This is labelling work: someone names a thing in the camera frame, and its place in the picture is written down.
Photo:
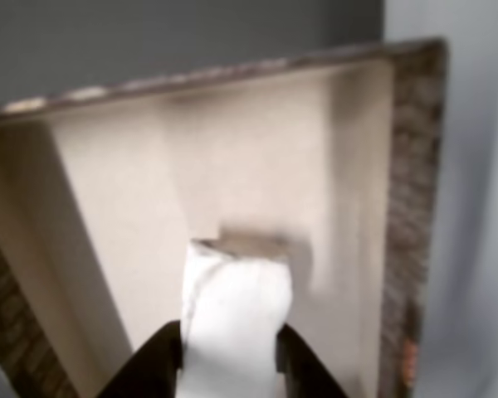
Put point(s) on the white block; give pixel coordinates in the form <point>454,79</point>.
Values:
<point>232,323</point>

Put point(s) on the grey desk mat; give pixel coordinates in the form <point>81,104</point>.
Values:
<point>149,33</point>

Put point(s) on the stone-patterned cardboard box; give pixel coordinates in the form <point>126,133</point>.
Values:
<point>120,186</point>

